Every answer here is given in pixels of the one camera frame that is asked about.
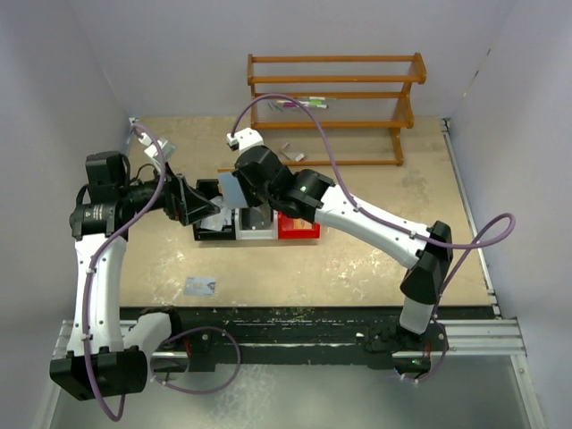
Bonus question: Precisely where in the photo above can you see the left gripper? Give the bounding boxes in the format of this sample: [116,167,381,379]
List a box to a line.
[119,160,219,224]

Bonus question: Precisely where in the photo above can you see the orange leather card holder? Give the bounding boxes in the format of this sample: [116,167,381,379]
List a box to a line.
[218,171,248,209]

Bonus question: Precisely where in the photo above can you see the white card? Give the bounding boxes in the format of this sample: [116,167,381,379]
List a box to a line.
[183,276,216,296]

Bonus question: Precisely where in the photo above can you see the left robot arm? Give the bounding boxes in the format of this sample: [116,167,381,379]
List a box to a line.
[49,151,220,401]

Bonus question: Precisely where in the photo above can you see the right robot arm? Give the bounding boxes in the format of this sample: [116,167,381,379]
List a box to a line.
[233,146,452,349]

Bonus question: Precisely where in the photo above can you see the white cards in bin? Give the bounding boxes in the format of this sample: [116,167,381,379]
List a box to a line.
[200,196,232,231]

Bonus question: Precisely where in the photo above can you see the black cards in bin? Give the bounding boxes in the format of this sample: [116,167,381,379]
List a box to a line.
[240,206,273,231]

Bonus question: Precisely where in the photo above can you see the orange card in bin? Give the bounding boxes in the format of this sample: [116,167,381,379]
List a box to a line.
[290,219,314,231]

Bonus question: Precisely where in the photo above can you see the black plastic bin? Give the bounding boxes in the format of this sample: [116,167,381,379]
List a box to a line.
[193,179,236,241]

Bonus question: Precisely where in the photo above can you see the white plastic bin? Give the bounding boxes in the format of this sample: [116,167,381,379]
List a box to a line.
[234,205,278,240]

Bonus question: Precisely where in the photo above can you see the small grey clip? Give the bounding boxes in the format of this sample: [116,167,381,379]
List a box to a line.
[281,143,306,163]

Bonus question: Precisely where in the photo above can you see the red plastic bin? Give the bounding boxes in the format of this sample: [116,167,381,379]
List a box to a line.
[278,213,321,240]

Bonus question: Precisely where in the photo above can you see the markers on shelf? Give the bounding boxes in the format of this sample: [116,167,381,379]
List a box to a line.
[268,97,330,112]

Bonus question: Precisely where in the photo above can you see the wooden shelf rack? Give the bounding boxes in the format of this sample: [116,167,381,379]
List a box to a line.
[247,53,427,166]

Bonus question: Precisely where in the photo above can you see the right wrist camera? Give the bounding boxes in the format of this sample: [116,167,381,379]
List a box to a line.
[226,128,264,155]

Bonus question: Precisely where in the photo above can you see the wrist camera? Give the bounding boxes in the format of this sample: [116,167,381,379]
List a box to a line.
[138,132,175,172]
[226,128,264,155]

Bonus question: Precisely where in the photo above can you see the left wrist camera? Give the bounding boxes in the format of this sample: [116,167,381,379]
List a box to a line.
[138,132,175,172]

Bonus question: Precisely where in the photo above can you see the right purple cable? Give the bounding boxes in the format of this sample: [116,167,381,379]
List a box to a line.
[230,93,516,323]

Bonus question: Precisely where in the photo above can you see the purple cable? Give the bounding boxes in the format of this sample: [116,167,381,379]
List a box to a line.
[230,93,516,323]
[82,123,167,422]

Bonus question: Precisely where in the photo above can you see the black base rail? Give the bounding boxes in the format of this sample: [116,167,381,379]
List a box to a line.
[118,306,450,372]

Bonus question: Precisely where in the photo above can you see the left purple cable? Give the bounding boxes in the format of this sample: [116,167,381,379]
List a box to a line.
[82,123,167,422]

